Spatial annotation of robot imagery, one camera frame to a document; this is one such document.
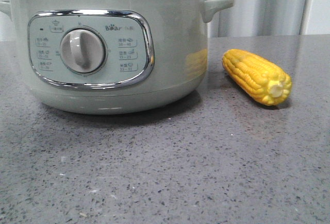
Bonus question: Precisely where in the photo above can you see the yellow corn cob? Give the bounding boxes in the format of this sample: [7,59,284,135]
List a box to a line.
[222,49,292,106]

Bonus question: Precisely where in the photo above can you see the light green electric cooking pot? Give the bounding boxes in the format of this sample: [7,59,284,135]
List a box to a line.
[0,0,235,116]

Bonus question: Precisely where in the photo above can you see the white pleated curtain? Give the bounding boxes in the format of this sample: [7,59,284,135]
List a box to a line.
[0,0,330,42]

